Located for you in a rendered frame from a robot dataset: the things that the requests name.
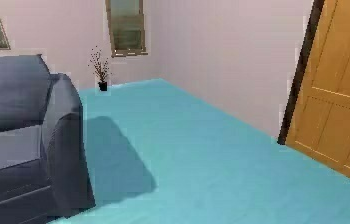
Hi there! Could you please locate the house plant in black pot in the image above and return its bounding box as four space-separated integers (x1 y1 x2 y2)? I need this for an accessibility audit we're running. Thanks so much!
88 45 112 93

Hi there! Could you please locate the brown framed window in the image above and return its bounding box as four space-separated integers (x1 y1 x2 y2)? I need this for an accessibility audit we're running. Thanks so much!
104 0 149 58

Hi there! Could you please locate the dark blue sofa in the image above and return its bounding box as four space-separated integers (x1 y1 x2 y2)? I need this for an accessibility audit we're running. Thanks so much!
0 54 97 224

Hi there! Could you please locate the orange wooden room door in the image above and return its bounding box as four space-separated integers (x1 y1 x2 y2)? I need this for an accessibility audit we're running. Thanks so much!
277 0 350 188

